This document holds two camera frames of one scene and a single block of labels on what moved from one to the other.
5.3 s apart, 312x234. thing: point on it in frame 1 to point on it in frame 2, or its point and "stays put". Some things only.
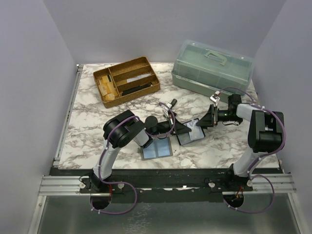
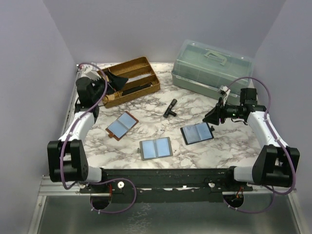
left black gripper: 179,128 to 117,82
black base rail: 160,185 stays put
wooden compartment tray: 126,81 stays put
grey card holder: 159,148 stays put
